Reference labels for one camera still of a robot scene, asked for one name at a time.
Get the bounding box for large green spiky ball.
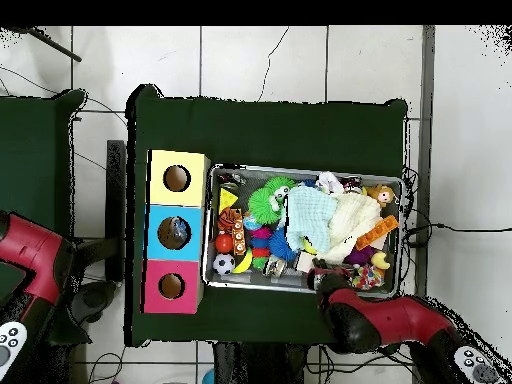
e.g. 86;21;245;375
247;188;286;227

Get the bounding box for small soccer ball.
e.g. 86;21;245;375
213;253;237;277

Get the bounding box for cream muslin cloth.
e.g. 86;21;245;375
315;191;382;265

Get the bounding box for black cable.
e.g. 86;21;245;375
402;222;512;243

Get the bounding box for orange plastic toy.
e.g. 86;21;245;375
355;214;400;252

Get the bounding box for shallow clear mesh bin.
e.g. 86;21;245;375
205;165;404;299

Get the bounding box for small brown plush doll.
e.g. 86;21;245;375
366;183;398;209

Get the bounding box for small green spiky ball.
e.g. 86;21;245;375
269;175;296;197

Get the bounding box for green cloth side table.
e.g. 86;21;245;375
0;89;88;345

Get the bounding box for small red ball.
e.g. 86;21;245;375
214;233;235;255

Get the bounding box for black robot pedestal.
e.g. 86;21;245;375
211;342;321;384

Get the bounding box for yellow cheese wedge toy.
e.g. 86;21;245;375
219;186;240;213

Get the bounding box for wooden box with three holes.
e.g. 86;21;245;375
142;148;211;316

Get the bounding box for mint green muslin cloth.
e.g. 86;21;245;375
286;185;339;256

